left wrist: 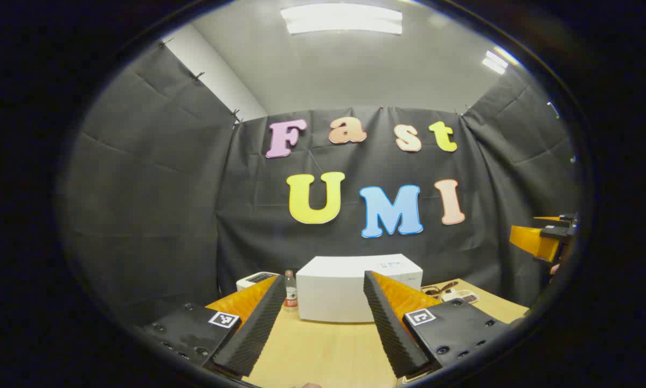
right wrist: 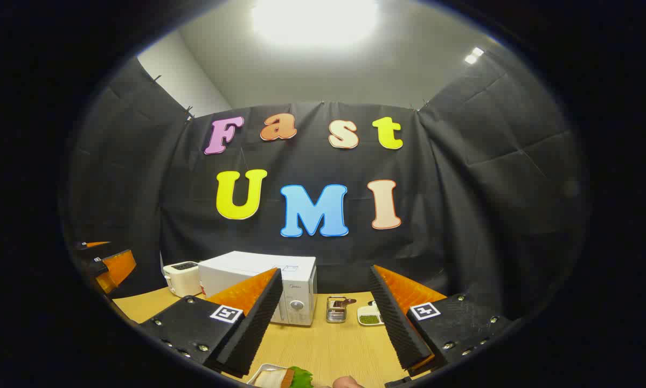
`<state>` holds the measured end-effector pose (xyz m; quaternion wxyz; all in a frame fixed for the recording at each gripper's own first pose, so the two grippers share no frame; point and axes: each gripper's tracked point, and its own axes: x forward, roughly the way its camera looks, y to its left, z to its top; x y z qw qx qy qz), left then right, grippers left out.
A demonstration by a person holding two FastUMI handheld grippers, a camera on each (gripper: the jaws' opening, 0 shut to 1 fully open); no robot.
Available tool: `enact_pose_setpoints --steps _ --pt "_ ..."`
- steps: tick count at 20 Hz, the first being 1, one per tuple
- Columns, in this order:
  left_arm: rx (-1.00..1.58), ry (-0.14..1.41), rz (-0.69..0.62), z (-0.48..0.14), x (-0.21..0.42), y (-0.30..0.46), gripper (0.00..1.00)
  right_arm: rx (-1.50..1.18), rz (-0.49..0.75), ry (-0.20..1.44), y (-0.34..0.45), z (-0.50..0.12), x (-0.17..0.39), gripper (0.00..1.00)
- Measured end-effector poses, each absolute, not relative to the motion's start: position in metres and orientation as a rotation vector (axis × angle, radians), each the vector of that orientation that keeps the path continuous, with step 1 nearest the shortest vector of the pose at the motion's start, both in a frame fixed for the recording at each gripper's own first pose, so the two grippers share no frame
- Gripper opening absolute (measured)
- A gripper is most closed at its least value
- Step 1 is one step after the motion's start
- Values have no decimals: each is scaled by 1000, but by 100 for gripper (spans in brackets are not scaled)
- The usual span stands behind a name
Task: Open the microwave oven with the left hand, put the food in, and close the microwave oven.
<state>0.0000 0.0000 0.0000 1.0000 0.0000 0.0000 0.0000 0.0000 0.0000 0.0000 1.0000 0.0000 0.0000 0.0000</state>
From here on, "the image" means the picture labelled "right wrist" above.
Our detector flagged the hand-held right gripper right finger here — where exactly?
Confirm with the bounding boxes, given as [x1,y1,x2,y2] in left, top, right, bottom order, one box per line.
[369,264,512,377]

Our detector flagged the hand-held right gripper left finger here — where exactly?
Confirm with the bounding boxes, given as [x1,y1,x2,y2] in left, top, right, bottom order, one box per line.
[140,268,284,378]

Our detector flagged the white microwave oven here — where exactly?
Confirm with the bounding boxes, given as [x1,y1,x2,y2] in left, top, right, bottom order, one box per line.
[198,251,318,327]

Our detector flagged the white divided dish with grains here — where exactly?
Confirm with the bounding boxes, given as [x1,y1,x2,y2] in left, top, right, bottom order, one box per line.
[357,301,385,327]

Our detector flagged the metal utensil holder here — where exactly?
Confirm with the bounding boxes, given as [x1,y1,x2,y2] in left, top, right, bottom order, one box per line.
[325,296,357,324]

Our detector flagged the white toaster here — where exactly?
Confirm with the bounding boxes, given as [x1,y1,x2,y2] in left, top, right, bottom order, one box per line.
[163,261,202,298]

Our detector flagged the black backdrop cloth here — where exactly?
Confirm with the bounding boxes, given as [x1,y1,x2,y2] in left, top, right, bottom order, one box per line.
[64,46,590,324]

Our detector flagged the large ceiling light panel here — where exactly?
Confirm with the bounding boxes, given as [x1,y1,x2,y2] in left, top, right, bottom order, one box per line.
[252,0,380,49]

